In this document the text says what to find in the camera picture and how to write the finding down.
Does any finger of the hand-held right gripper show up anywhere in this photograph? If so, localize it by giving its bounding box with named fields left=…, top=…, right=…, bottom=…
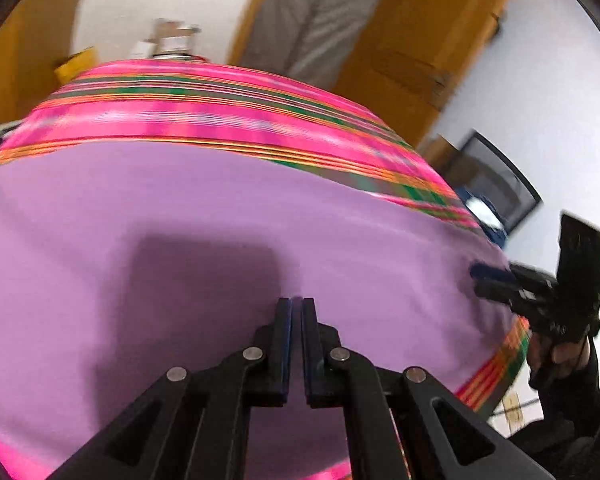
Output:
left=474, top=281, right=522, bottom=307
left=470, top=261, right=516, bottom=284

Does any pink plaid blanket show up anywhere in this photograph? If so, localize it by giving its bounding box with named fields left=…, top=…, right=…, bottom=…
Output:
left=0, top=57, right=532, bottom=480

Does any wooden door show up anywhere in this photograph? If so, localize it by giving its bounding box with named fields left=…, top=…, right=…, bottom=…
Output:
left=334, top=0, right=525, bottom=150

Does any open cardboard box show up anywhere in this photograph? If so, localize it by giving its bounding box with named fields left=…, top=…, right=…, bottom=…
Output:
left=149, top=19, right=202, bottom=57

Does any person's right forearm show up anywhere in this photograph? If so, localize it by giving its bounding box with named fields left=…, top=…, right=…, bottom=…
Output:
left=510, top=347, right=600, bottom=480

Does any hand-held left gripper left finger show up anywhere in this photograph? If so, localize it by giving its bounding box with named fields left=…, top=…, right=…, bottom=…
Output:
left=45, top=297, right=293, bottom=480

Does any yellow box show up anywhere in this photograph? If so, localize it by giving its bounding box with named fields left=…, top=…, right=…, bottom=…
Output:
left=55, top=47, right=99, bottom=79

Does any black cable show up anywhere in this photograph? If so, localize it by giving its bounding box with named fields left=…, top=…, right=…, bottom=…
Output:
left=492, top=399, right=542, bottom=417

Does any purple garment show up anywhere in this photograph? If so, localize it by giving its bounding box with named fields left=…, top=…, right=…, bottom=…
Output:
left=0, top=140, right=531, bottom=480

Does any wooden door frame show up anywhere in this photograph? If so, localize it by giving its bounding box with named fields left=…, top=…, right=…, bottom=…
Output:
left=226, top=0, right=282, bottom=67

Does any wooden wardrobe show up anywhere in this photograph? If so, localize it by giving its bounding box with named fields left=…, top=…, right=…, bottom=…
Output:
left=0, top=0, right=95, bottom=133

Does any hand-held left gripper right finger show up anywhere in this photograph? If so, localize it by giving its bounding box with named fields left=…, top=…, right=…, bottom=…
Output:
left=300, top=297, right=556, bottom=480

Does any black mesh office chair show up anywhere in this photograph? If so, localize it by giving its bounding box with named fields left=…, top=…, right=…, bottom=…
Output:
left=430, top=130, right=544, bottom=235

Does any blue fabric bag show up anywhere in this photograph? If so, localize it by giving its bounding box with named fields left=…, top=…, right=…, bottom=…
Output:
left=455, top=187, right=512, bottom=247

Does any person's right hand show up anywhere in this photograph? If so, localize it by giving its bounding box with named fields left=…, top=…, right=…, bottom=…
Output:
left=527, top=334, right=593, bottom=387

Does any clear plastic door curtain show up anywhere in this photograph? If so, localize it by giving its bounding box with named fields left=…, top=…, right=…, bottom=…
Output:
left=240, top=0, right=397, bottom=80

